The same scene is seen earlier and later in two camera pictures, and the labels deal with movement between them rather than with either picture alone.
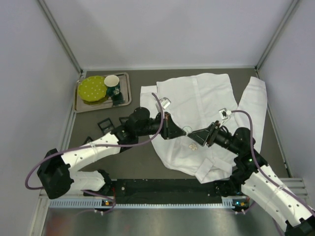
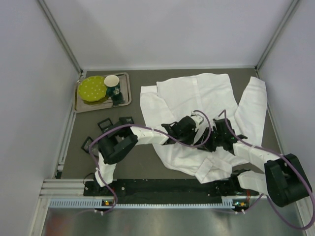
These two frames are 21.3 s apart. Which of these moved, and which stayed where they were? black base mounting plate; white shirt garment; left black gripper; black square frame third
Moved: left black gripper
Stayed: black base mounting plate; black square frame third; white shirt garment
